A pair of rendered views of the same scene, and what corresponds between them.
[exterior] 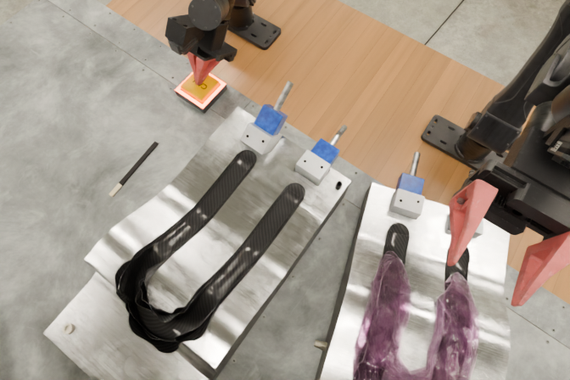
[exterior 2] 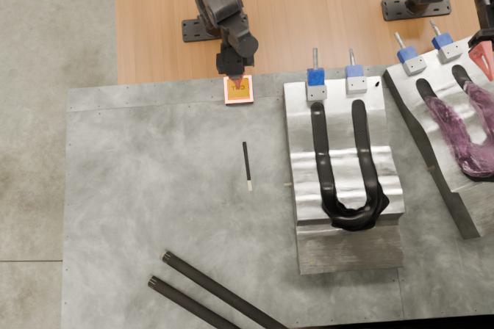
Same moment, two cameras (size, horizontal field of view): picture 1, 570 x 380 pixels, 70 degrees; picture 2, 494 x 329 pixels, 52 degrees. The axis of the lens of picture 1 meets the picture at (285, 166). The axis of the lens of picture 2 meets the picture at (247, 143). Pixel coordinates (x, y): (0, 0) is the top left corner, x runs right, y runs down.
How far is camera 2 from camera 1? 0.74 m
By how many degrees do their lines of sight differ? 12
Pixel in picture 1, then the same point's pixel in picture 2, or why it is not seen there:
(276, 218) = (360, 125)
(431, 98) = not seen: outside the picture
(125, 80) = (185, 121)
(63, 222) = (240, 225)
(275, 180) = (342, 107)
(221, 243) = (347, 160)
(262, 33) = not seen: hidden behind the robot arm
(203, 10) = (247, 45)
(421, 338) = (475, 125)
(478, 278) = (476, 76)
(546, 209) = not seen: outside the picture
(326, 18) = not seen: outside the picture
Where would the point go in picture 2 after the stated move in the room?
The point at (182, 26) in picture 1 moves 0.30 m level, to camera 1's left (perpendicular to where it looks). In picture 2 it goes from (238, 62) to (137, 134)
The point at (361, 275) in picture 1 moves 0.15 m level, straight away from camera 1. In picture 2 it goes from (426, 119) to (434, 67)
